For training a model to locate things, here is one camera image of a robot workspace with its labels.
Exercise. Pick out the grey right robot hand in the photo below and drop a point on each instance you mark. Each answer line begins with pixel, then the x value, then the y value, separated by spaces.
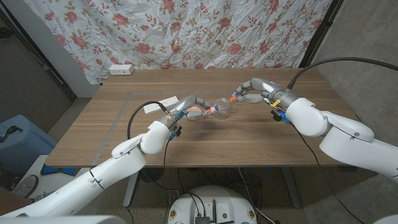
pixel 264 87

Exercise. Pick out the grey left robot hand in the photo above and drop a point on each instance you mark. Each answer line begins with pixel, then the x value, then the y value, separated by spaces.
pixel 183 105

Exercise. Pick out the small orange cap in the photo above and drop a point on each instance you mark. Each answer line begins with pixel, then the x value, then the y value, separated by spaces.
pixel 233 99

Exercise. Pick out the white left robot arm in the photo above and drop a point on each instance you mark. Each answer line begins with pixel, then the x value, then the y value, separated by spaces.
pixel 93 183

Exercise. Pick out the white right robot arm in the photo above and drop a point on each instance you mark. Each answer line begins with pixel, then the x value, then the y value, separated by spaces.
pixel 342 133

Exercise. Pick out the round pink jar lid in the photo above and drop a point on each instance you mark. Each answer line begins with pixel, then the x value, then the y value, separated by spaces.
pixel 196 109

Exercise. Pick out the clear glass jar cup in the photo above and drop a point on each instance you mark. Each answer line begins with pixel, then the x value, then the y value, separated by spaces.
pixel 223 109

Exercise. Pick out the flat white rectangular box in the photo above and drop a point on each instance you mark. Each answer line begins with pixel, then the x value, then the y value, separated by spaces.
pixel 155 106

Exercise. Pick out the white power strip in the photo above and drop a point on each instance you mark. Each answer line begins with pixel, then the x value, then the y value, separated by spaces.
pixel 121 69

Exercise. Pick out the floral backdrop cloth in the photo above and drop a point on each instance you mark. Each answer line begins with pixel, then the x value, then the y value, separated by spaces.
pixel 186 31

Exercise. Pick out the black round floor fan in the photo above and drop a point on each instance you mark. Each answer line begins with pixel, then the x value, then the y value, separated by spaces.
pixel 150 175

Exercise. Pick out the metal table leg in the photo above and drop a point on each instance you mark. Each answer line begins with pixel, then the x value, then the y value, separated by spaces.
pixel 290 186
pixel 130 186

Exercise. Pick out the white robot torso base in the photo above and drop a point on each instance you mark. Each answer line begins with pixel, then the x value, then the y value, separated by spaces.
pixel 214 202

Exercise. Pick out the blue floor block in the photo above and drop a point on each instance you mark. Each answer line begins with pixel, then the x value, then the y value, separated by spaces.
pixel 59 170

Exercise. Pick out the blue plastic bin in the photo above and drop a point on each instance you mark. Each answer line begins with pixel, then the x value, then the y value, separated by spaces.
pixel 25 146

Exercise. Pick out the white robot head rim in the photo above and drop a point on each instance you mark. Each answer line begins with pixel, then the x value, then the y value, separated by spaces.
pixel 62 220

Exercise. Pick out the person's bare leg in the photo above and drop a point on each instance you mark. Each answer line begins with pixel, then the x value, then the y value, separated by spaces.
pixel 12 202

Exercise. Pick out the black backdrop post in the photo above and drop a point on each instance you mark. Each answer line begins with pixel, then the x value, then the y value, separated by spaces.
pixel 320 34

